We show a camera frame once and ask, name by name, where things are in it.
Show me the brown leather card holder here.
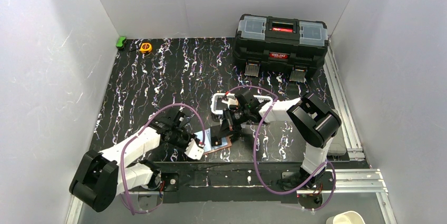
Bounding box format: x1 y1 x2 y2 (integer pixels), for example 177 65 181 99
195 125 232 154

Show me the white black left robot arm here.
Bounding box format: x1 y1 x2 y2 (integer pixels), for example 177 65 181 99
69 103 205 213

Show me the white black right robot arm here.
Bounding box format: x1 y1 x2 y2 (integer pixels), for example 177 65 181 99
211 90 342 188

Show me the white plastic basket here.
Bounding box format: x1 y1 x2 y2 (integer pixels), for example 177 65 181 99
210 93 273 116

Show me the black red toolbox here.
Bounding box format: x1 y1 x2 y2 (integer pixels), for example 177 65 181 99
232 14 329 82

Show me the yellow tape measure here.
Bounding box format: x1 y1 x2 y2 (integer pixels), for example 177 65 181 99
139 42 152 53

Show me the green small device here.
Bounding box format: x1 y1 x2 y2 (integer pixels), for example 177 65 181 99
115 36 127 50

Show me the white plastic cup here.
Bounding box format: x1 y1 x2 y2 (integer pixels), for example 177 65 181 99
325 211 365 224

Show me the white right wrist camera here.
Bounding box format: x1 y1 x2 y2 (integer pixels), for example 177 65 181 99
222 95 239 108

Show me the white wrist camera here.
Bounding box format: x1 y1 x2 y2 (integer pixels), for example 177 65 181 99
222 95 239 108
184 140 205 160

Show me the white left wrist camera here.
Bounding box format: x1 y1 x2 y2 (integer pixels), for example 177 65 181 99
184 140 205 160

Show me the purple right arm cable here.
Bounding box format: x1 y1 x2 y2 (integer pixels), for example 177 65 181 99
225 85 338 212

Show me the aluminium frame rail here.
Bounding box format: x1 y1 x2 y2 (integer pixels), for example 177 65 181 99
66 46 397 224

